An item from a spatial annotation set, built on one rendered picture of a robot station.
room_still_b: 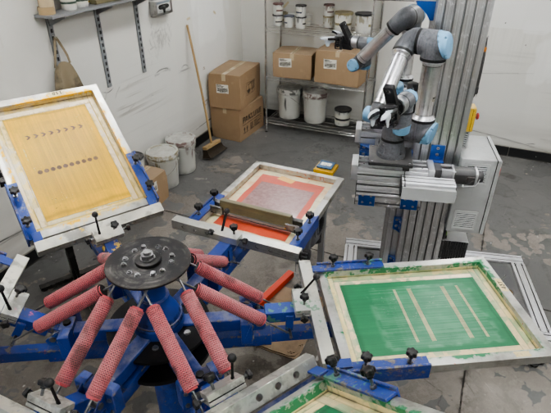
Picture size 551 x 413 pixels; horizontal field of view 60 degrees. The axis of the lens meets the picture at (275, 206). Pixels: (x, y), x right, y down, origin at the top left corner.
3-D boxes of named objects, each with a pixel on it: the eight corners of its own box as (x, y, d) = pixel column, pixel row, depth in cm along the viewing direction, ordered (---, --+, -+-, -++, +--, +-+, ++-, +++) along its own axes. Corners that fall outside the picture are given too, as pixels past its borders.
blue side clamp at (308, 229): (309, 224, 254) (309, 213, 250) (318, 226, 252) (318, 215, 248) (287, 256, 230) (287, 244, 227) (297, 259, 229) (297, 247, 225)
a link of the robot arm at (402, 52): (398, 20, 220) (358, 115, 216) (421, 22, 215) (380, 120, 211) (403, 34, 230) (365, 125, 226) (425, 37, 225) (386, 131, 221)
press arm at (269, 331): (459, 319, 205) (462, 309, 201) (465, 329, 200) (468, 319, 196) (164, 342, 194) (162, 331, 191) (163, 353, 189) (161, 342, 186)
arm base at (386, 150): (404, 149, 259) (407, 132, 253) (405, 161, 246) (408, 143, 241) (375, 147, 261) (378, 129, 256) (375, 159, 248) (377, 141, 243)
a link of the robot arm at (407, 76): (386, 99, 297) (398, 5, 268) (396, 93, 307) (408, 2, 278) (404, 103, 291) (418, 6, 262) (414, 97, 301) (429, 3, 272)
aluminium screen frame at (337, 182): (257, 165, 310) (257, 161, 308) (343, 183, 289) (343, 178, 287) (189, 228, 248) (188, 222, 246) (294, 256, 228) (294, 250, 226)
